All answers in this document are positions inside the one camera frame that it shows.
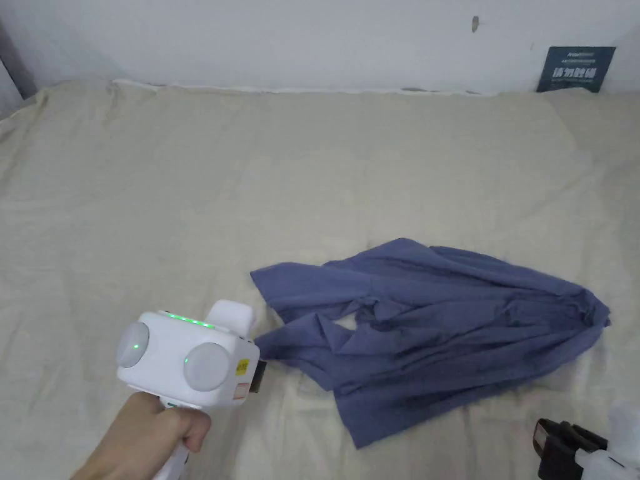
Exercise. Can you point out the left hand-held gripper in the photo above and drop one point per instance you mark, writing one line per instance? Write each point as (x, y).
(170, 355)

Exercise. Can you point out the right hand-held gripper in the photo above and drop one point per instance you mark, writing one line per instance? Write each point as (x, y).
(622, 440)

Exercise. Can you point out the dark blue shirt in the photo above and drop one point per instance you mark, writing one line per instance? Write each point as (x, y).
(450, 325)

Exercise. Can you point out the person's left hand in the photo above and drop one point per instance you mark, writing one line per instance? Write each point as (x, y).
(135, 440)

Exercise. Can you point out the bed with beige sheet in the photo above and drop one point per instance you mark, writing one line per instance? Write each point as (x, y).
(200, 200)

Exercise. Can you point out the dark blue sign card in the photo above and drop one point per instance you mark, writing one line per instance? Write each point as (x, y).
(576, 69)

